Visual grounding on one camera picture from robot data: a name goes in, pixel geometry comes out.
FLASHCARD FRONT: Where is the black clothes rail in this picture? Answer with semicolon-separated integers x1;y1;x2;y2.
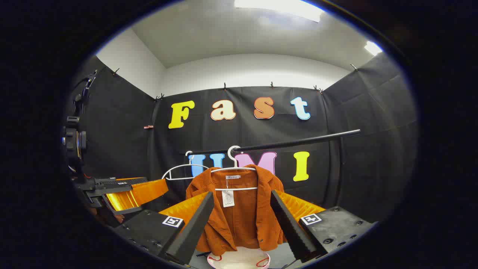
179;129;361;210

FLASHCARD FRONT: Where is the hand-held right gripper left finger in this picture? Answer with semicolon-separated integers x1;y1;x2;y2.
114;191;215;266

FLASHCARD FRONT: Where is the large ceiling light panel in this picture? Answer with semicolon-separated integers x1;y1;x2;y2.
234;0;323;22

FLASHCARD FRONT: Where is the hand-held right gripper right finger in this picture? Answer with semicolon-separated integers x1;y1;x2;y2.
270;189;376;264

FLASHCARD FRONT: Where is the orange corduroy jacket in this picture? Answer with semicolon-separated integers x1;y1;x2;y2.
186;164;286;256

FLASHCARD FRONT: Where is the black backdrop cloth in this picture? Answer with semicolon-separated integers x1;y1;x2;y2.
65;52;419;225

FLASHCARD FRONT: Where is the white laundry hamper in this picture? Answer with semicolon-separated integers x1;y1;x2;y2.
207;247;271;269

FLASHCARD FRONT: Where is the small ceiling light panel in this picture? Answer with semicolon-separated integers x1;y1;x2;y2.
364;40;383;56

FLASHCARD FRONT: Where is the white plastic clothes hanger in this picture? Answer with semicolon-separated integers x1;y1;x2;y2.
210;146;259;192
162;151;209;182

